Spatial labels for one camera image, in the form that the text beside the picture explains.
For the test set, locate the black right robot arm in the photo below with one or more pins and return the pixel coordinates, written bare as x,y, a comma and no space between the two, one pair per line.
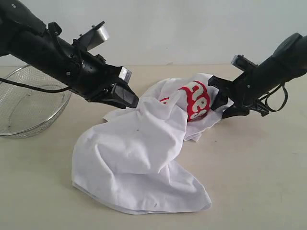
251,89

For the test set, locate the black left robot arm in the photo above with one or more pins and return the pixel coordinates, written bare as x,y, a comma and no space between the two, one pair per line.
27,38

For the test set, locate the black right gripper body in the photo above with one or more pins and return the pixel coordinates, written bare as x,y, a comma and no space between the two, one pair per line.
238,94

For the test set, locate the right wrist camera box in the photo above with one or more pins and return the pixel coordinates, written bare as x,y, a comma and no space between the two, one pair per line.
242,63

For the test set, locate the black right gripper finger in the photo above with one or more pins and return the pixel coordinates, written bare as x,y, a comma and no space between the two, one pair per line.
221,101
235,111

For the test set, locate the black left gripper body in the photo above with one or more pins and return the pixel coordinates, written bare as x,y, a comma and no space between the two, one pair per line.
94,80

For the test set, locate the white t-shirt red print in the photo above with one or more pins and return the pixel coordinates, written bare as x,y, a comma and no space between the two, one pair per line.
128,163

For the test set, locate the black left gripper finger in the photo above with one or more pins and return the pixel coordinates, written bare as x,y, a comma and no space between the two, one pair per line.
125,74
123,96

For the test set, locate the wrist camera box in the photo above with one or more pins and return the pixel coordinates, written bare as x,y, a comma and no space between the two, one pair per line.
242,63
94,37

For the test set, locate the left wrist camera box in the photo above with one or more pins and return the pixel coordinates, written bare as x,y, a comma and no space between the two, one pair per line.
94,37

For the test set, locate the round metal mesh basket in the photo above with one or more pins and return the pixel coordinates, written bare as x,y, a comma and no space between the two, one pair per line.
25,112

